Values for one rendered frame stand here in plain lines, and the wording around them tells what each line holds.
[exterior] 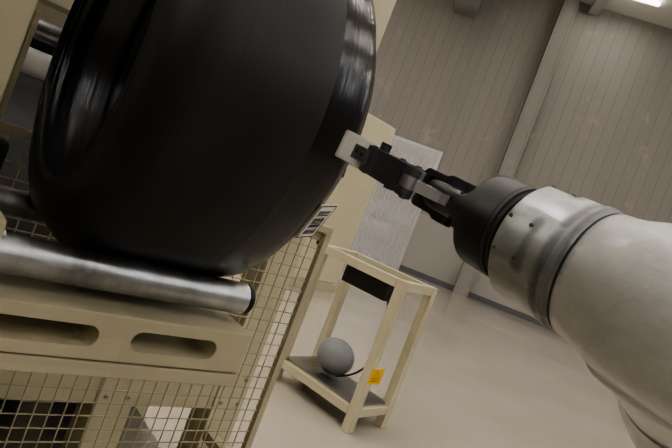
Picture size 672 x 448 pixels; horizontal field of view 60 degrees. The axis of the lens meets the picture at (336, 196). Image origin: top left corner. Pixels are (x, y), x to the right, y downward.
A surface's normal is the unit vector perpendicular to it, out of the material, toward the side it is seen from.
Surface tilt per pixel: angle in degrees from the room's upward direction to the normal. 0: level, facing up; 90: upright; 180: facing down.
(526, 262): 105
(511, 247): 90
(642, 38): 90
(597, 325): 115
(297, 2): 68
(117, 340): 90
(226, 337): 90
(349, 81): 79
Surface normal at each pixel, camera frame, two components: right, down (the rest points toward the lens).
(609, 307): -0.84, -0.13
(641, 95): -0.16, -0.05
